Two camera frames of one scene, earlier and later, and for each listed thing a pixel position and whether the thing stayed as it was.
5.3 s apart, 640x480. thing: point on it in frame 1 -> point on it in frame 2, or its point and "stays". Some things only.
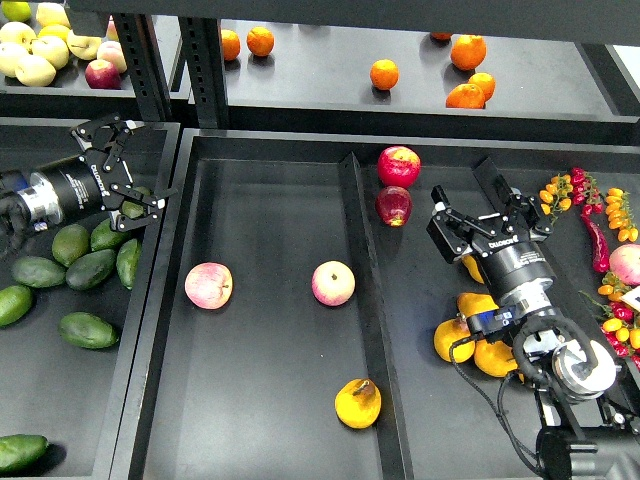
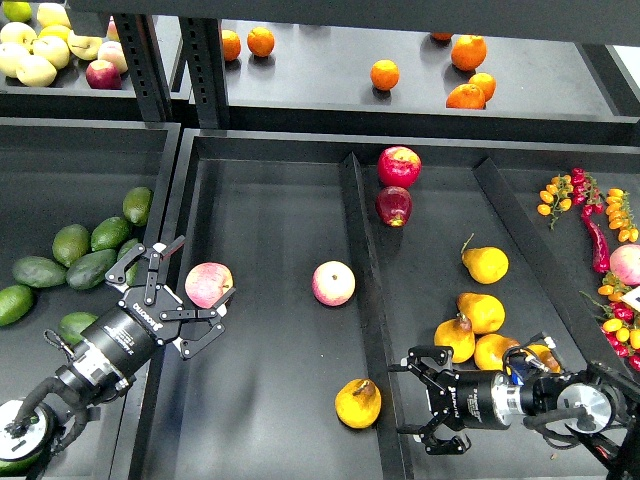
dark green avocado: [88, 331] stays
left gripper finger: [109, 132] -> [158, 250]
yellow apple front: [34, 71] stays
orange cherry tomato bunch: [556, 196] stays
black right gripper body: [513, 263] -> [463, 399]
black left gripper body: [89, 184] -> [132, 333]
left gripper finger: [155, 202] -> [188, 347]
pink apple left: [209, 285] stays
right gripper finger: [524, 220] -> [435, 445]
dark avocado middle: [90, 269] stays
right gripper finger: [450, 232] -> [443, 355]
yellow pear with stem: [358, 402] stays
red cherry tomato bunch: [586, 192] stays
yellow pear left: [448, 332] stays
